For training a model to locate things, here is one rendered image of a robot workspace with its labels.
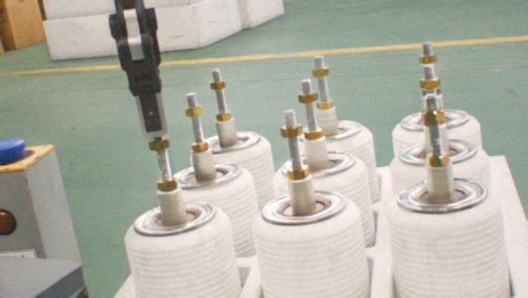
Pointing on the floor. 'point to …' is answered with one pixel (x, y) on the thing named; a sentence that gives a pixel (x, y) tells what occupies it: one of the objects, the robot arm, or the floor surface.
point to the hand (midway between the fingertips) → (151, 113)
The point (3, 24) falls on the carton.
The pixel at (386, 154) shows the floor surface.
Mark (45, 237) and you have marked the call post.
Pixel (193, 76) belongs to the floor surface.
